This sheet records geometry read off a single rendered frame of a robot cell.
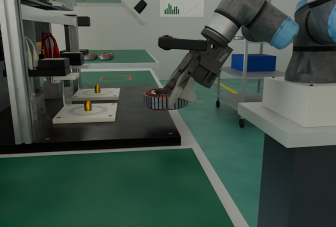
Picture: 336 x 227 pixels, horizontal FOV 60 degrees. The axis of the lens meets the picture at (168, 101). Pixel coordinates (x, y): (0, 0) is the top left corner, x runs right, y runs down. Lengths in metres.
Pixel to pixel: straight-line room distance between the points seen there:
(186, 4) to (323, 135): 5.57
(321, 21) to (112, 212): 0.62
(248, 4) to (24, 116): 0.53
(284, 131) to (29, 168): 0.58
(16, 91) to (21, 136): 0.09
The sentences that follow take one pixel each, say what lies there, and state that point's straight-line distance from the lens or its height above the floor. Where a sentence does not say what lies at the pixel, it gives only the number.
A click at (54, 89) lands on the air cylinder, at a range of 1.03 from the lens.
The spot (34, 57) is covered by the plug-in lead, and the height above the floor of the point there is 0.92.
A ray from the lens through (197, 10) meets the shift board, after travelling 6.28.
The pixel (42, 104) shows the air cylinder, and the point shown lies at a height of 0.80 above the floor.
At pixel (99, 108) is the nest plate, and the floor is 0.78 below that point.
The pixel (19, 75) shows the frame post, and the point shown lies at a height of 0.91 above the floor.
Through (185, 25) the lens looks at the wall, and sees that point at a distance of 6.21.
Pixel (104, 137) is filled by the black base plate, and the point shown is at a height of 0.77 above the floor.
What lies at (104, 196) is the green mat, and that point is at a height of 0.75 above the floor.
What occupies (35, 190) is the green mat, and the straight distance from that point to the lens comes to 0.51.
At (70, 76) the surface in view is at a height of 0.88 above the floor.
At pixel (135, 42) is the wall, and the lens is 6.11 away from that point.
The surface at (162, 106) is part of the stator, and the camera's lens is 0.68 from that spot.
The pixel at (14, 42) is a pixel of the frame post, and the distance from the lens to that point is 0.61.
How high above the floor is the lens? 0.99
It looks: 13 degrees down
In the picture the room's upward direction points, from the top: straight up
